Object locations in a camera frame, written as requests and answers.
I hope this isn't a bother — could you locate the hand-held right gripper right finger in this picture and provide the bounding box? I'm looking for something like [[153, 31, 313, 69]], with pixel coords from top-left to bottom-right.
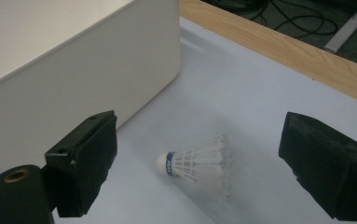
[[278, 111, 357, 222]]

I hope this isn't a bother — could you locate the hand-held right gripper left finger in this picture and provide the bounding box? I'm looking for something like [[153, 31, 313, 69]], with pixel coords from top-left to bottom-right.
[[44, 110, 118, 218]]

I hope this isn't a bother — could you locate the white plastic bin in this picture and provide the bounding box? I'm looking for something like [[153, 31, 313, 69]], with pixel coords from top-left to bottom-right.
[[0, 0, 182, 175]]

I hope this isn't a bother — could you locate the white shuttlecock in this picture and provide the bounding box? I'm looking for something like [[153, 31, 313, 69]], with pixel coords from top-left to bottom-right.
[[156, 133, 233, 201]]

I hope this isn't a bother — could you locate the pale table mat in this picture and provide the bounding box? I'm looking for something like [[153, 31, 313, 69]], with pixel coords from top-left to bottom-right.
[[0, 17, 357, 224]]

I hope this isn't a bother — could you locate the white metal stand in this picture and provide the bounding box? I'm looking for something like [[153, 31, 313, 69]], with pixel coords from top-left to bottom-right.
[[323, 0, 357, 53]]

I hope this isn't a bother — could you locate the black looped floor cable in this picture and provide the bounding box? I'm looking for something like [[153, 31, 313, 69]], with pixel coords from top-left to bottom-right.
[[268, 0, 338, 39]]

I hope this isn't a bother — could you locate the bundle of black floor cables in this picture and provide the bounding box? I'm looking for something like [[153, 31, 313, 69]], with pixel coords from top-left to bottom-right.
[[202, 0, 272, 17]]

